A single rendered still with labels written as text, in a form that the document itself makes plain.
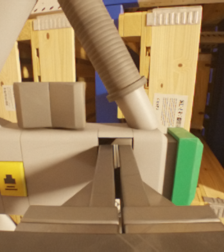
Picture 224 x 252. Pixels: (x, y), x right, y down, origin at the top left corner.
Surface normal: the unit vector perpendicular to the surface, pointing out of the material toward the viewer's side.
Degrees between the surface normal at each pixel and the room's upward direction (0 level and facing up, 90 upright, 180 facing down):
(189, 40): 90
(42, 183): 74
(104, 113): 90
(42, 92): 57
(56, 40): 90
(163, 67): 90
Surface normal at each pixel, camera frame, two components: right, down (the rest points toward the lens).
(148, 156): 0.00, 0.25
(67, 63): -0.27, 0.25
